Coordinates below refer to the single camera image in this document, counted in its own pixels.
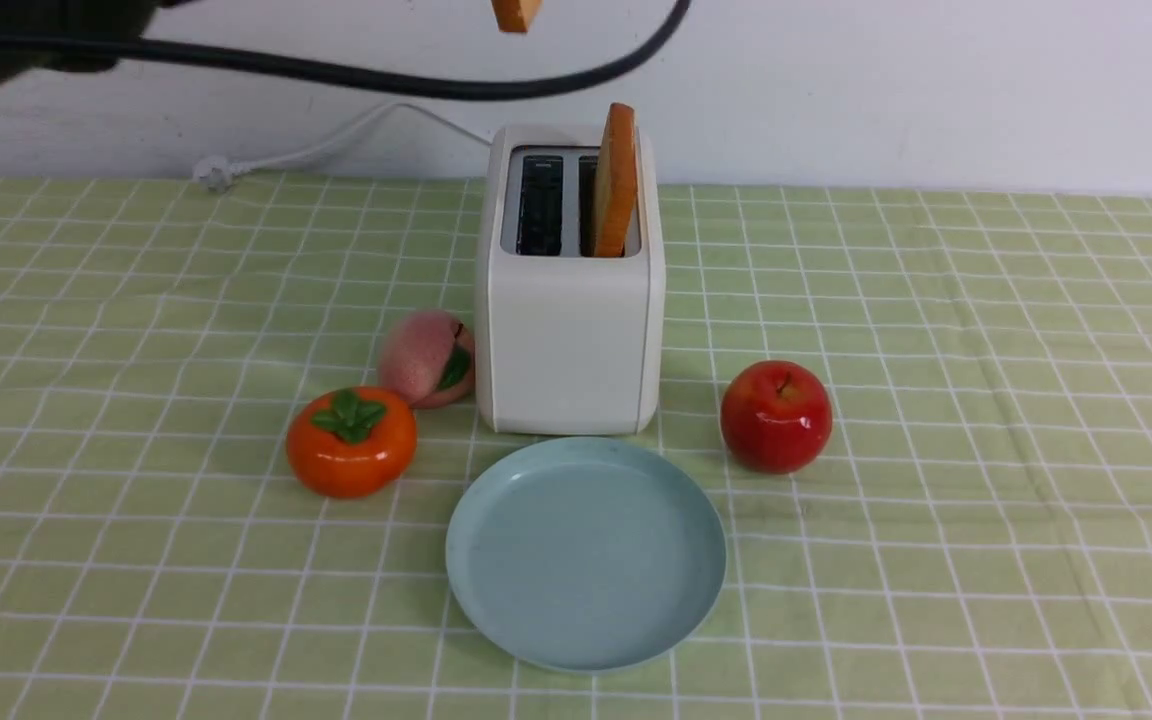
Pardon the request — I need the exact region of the red apple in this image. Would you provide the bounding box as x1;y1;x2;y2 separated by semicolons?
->
719;359;835;475

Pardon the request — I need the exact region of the pink peach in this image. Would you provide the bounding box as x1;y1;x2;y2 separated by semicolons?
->
378;309;476;409

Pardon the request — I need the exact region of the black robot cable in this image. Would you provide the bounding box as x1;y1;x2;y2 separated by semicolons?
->
0;0;694;103

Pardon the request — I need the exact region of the light blue round plate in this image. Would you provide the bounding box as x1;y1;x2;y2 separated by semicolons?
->
444;437;728;675

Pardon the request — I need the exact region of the green checkered tablecloth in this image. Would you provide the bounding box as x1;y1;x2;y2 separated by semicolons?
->
0;176;1152;719

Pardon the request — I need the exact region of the white power cord with plug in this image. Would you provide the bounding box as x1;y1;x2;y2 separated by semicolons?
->
192;99;493;194

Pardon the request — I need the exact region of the toast slice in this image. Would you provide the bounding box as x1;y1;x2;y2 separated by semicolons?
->
591;103;637;258
492;0;543;35

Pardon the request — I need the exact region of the white two-slot toaster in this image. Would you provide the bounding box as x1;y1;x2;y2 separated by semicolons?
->
473;124;666;435

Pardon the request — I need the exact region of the orange persimmon with green leaf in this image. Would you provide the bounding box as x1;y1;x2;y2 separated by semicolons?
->
285;386;419;500

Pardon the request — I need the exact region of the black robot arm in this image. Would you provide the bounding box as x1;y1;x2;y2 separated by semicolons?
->
0;1;179;86

